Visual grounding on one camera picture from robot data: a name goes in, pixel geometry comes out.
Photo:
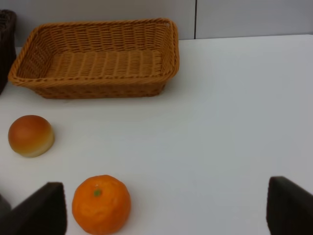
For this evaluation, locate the orange tangerine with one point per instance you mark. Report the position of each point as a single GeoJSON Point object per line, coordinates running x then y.
{"type": "Point", "coordinates": [101, 205]}

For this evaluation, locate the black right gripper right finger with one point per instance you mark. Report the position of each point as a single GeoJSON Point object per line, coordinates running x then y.
{"type": "Point", "coordinates": [289, 208]}

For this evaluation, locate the tan wicker basket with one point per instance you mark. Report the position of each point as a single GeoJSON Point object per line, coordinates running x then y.
{"type": "Point", "coordinates": [77, 60]}

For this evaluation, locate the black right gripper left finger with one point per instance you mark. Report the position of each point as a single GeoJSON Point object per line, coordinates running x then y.
{"type": "Point", "coordinates": [42, 213]}

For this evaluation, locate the dark brown wicker basket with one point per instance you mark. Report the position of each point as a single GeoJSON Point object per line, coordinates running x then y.
{"type": "Point", "coordinates": [8, 20]}

